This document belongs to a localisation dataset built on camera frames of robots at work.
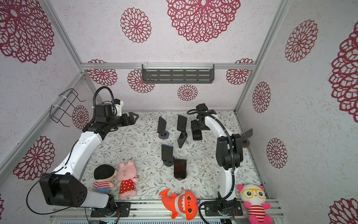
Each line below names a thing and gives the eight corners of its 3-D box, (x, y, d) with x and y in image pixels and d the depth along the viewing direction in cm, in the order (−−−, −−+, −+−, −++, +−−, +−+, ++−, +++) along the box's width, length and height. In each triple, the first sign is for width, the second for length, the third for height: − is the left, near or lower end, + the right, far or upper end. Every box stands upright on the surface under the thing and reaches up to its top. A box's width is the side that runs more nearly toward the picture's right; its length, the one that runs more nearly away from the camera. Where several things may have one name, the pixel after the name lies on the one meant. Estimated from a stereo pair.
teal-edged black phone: (176, 131, 109) (176, 118, 97) (178, 128, 111) (178, 114, 99) (185, 134, 107) (186, 121, 95) (187, 131, 109) (188, 117, 97)
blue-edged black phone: (158, 134, 108) (155, 120, 94) (162, 131, 110) (160, 116, 96) (164, 139, 105) (162, 125, 91) (168, 135, 107) (167, 121, 94)
